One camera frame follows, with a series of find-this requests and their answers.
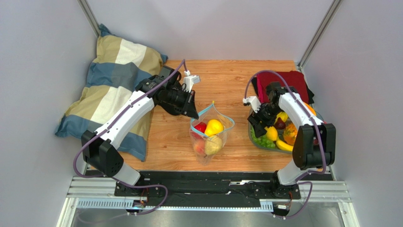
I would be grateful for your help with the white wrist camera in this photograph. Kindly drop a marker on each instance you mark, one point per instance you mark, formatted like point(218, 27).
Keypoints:
point(189, 81)
point(252, 101)

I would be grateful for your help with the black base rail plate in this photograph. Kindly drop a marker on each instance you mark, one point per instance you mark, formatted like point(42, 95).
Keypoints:
point(204, 189)

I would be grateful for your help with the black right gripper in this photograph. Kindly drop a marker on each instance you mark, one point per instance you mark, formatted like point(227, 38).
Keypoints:
point(258, 118)

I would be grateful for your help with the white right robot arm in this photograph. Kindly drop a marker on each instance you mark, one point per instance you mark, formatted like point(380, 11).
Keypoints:
point(314, 148)

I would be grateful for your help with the yellow banana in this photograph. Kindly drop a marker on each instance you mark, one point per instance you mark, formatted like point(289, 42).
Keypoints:
point(284, 146)

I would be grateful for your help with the grey fruit tray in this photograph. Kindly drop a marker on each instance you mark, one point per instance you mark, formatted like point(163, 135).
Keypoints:
point(280, 132)

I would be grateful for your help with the left aluminium frame post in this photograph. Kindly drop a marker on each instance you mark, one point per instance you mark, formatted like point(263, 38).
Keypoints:
point(86, 8)

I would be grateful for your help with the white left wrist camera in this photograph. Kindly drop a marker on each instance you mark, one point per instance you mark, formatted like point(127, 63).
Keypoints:
point(189, 81)

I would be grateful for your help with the aluminium frame post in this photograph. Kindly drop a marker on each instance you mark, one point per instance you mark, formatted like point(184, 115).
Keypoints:
point(329, 15)
point(86, 8)

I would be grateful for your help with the yellow pear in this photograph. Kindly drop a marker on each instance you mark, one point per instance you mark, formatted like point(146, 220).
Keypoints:
point(214, 127)

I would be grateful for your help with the striped blue beige pillow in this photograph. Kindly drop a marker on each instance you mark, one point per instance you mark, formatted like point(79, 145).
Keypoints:
point(120, 65)

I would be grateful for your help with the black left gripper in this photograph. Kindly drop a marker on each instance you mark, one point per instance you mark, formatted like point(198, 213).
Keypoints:
point(192, 109)

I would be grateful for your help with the folded red cloth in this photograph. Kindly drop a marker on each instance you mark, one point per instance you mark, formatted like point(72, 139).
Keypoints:
point(293, 78)

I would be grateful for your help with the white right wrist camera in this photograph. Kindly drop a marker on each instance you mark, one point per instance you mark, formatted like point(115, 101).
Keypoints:
point(252, 101)

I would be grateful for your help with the dark purple plum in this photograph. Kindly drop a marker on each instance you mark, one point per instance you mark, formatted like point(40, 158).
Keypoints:
point(279, 124)

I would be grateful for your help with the beige bumpy fruit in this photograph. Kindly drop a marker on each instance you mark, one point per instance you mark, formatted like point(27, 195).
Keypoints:
point(213, 145)

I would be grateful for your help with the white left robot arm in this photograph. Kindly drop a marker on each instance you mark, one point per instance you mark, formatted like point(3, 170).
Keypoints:
point(100, 148)

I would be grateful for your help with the orange pineapple toy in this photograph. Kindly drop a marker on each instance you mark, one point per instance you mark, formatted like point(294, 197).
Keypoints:
point(290, 134)

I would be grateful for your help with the yellow lemon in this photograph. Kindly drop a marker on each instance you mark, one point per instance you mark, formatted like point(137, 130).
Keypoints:
point(271, 133)

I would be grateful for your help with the red tomato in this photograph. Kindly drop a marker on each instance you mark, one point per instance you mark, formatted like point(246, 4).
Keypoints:
point(201, 127)

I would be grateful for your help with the right aluminium frame post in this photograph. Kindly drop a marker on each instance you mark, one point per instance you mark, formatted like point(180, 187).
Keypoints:
point(329, 15)

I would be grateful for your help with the clear zip top bag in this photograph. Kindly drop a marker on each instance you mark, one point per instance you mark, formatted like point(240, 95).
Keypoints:
point(210, 112)

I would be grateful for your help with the pink peach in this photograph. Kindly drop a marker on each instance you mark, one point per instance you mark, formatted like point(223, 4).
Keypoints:
point(199, 147)

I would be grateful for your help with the green grape bunch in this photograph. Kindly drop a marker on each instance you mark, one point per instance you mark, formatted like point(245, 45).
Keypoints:
point(263, 142)

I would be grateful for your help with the orange yellow mango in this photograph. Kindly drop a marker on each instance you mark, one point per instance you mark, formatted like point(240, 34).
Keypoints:
point(311, 109)

